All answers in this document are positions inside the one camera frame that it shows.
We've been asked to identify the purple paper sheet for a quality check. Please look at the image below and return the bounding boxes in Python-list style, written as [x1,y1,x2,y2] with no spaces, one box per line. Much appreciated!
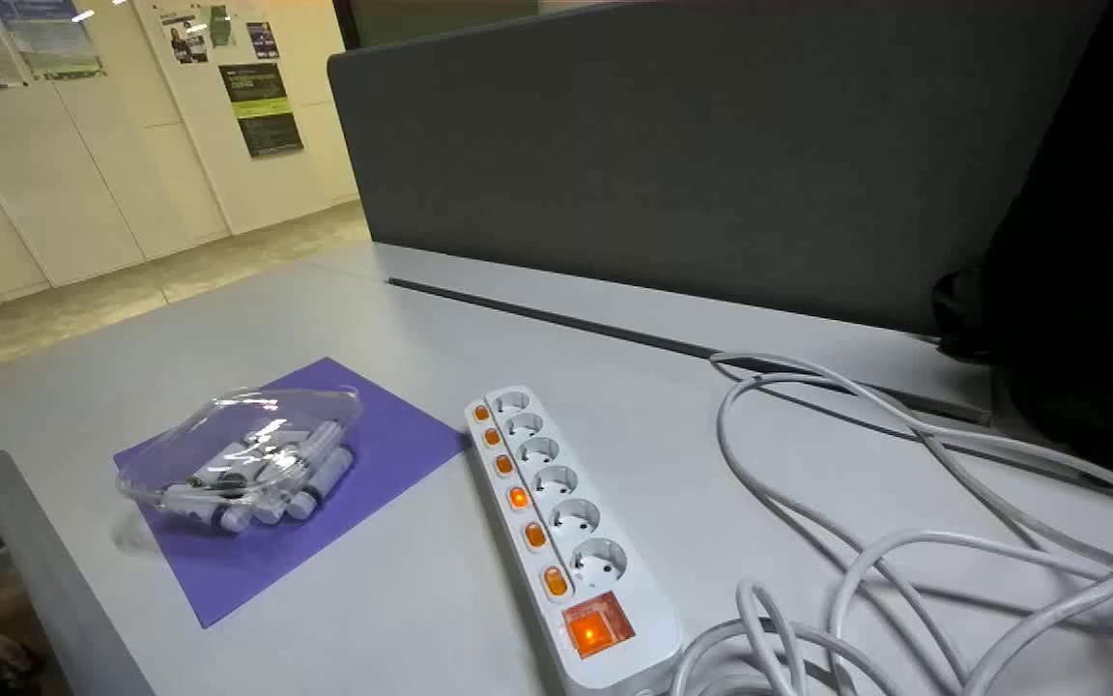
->
[110,358,459,625]

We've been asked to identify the white six-socket power strip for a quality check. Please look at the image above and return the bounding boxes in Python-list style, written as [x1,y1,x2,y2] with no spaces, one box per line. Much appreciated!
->
[462,388,684,696]

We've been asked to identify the clear bag of white parts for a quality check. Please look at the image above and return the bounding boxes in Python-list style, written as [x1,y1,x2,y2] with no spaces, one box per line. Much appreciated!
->
[114,388,364,532]

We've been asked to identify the grey desk partition panel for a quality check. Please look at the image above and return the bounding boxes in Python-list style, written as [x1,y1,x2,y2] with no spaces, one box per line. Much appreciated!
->
[327,0,1107,329]

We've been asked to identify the dark green wall poster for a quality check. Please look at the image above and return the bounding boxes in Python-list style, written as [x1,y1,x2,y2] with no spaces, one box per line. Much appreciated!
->
[219,63,300,160]

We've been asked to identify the small wall notices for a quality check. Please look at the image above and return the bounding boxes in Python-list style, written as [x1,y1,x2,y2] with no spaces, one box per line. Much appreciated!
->
[154,0,282,67]

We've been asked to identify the white power cable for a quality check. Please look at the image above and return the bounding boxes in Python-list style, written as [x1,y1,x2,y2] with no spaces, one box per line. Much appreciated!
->
[663,349,1113,696]

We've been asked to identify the wall poster upper left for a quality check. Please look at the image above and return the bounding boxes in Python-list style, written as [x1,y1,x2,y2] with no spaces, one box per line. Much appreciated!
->
[0,0,104,89]

